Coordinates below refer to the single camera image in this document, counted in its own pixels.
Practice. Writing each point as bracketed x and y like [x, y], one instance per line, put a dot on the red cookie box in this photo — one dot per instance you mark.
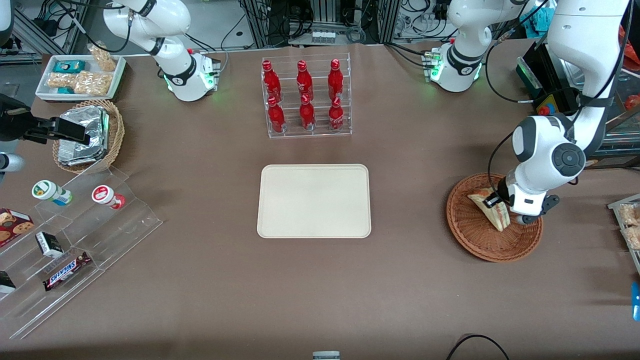
[12, 225]

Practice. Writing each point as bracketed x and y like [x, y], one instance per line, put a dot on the green lidded yogurt cup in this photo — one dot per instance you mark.
[45, 190]

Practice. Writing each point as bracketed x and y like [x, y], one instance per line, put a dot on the black control box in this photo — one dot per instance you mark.
[537, 75]

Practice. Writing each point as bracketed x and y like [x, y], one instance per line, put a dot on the metal snack tray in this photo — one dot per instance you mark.
[634, 257]

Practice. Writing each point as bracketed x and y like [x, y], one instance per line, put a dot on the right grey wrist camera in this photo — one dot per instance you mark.
[9, 162]

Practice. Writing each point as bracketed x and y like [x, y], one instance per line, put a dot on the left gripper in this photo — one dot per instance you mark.
[501, 194]

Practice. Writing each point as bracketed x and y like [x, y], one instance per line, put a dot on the blue plastic object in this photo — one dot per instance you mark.
[636, 302]

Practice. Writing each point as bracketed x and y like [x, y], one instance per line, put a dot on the emergency stop button box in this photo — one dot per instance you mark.
[547, 107]

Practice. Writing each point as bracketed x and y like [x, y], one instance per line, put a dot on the foil wrapped packages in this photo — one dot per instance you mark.
[80, 132]

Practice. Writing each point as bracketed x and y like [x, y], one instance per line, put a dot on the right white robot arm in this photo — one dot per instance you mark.
[170, 55]

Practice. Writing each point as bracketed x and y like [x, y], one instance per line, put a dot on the teal cloth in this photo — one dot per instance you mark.
[542, 17]

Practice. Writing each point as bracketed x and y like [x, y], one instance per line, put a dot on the grey device edge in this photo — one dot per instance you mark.
[326, 356]

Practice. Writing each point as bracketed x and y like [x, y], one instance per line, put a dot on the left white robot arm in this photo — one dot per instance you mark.
[575, 40]

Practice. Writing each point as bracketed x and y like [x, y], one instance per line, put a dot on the teal snack packet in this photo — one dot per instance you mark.
[65, 90]
[68, 66]

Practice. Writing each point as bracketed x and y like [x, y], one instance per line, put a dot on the white connector strip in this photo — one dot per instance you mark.
[324, 36]

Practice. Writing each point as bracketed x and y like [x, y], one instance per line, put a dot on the brown round wicker basket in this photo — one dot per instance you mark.
[475, 235]

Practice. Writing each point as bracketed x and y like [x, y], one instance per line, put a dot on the red cola bottle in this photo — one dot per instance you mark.
[335, 79]
[270, 80]
[303, 80]
[275, 116]
[306, 114]
[336, 115]

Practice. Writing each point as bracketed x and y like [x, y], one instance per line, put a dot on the white rectangular snack tray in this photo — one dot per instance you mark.
[84, 64]

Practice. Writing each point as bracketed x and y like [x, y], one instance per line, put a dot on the black glass cabinet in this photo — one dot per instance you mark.
[617, 145]

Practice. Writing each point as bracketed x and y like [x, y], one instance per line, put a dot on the steel pan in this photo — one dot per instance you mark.
[575, 75]

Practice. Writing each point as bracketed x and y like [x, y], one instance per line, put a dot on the light tan wicker basket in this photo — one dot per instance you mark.
[117, 135]

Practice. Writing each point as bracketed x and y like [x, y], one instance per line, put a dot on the triangular sandwich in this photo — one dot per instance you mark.
[495, 217]

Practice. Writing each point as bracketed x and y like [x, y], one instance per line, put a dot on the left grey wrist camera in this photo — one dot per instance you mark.
[525, 219]

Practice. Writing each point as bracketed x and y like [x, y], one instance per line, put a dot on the Snickers chocolate bar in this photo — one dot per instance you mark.
[65, 272]

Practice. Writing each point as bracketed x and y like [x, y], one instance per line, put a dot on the small black carton box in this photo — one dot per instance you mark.
[48, 245]

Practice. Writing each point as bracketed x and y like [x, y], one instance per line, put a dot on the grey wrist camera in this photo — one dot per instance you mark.
[9, 162]
[525, 219]

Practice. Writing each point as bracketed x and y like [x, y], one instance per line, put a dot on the red lidded yogurt cup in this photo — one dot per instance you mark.
[102, 194]

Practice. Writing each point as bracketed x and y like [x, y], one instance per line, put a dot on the beige plastic tray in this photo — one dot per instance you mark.
[315, 200]

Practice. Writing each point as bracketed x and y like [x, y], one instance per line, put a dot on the clear acrylic bottle rack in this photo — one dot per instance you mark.
[319, 131]

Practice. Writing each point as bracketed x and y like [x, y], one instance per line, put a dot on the clear acrylic stepped display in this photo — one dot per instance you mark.
[125, 220]

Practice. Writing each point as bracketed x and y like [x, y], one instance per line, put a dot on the clear bag of crackers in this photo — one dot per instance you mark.
[92, 82]
[102, 57]
[629, 214]
[60, 80]
[634, 237]

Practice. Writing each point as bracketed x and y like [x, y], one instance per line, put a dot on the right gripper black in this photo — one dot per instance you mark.
[14, 124]

